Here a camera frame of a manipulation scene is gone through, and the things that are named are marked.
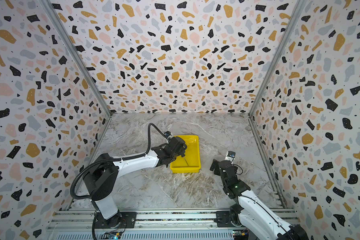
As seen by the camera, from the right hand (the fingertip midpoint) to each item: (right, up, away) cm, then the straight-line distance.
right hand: (218, 159), depth 85 cm
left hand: (-20, +8, +3) cm, 22 cm away
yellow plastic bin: (-16, -3, +7) cm, 18 cm away
